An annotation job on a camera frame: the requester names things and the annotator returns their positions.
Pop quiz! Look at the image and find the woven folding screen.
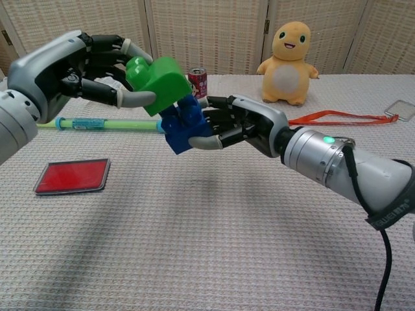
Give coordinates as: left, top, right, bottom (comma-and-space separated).
0, 0, 415, 77

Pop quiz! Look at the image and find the red card in clear sleeve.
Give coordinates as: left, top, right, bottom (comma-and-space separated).
33, 158, 112, 196

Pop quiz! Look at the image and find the orange dinosaur plush toy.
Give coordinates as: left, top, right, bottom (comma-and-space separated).
256, 21, 320, 106

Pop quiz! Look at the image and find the green toy block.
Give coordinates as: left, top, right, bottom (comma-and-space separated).
125, 56, 192, 117

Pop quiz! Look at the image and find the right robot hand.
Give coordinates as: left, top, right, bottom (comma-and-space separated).
188, 94, 290, 159

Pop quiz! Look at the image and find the green blue water pump toy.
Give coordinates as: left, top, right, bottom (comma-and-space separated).
35, 117, 165, 133

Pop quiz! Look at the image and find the blue toy block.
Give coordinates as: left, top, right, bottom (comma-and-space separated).
160, 95, 214, 156

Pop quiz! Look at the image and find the bagged beige snack pack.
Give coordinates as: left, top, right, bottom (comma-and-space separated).
97, 76, 129, 95

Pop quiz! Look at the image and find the red beverage can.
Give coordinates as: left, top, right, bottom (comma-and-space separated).
187, 67, 209, 100

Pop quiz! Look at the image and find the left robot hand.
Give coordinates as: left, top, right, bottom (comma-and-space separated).
6, 29, 157, 124

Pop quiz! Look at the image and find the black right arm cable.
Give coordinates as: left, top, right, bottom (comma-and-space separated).
343, 137, 415, 311

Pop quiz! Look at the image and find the clear plastic badge holder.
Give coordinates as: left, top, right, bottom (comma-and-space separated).
383, 100, 415, 122

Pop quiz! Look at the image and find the orange lanyard strap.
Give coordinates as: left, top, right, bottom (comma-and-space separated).
287, 109, 399, 127

